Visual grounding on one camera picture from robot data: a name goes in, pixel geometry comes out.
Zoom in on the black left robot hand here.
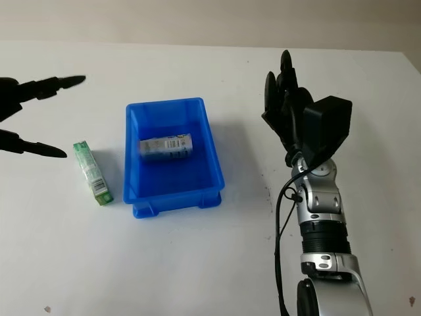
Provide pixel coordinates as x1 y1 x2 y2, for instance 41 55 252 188
0 75 87 160

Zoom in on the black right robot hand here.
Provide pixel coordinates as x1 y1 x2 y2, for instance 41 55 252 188
261 49 316 166

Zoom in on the green toothpaste box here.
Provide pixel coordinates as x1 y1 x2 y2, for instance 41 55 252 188
72 140 115 207

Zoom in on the small white purple carton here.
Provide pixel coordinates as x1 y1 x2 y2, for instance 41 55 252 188
137 132 193 163

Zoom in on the blue plastic tray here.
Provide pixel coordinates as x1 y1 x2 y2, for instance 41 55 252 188
122 96 226 220

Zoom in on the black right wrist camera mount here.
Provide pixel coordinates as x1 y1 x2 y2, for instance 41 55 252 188
301 95 353 166

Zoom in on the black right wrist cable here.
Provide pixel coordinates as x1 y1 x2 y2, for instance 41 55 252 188
273 101 326 316

